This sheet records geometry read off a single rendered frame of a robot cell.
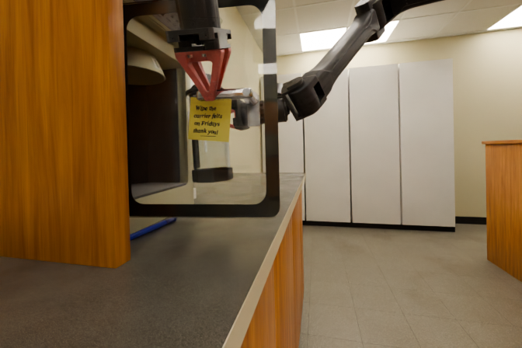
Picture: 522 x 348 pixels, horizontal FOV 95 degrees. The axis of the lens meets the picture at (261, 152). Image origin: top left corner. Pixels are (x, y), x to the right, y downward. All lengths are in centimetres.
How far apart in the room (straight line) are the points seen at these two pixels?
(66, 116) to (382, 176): 344
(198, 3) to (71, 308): 39
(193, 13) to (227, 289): 35
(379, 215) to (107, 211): 347
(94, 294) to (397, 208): 355
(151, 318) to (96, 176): 22
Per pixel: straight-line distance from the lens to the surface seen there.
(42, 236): 54
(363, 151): 354
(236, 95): 39
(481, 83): 459
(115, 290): 39
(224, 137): 43
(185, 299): 34
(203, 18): 37
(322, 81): 59
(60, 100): 49
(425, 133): 374
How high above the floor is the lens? 111
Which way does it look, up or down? 1 degrees down
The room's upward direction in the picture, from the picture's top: 1 degrees counter-clockwise
